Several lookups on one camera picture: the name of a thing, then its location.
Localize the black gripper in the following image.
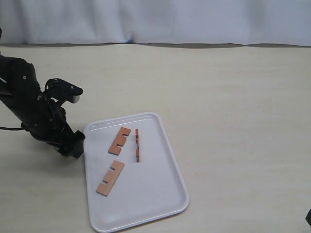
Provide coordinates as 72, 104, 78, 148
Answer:
20, 93, 86, 159

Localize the wooden notched plank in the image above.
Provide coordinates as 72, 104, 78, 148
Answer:
96, 160, 124, 197
108, 127, 131, 156
135, 128, 140, 163

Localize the white plastic tray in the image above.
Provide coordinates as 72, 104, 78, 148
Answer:
84, 112, 190, 233

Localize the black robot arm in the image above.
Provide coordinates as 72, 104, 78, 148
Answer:
0, 56, 86, 158

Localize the white backdrop cloth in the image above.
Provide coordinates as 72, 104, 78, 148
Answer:
0, 0, 311, 46

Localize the black object at edge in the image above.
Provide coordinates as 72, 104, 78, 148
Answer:
305, 209, 311, 226

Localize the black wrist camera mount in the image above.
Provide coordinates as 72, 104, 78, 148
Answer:
43, 78, 83, 106

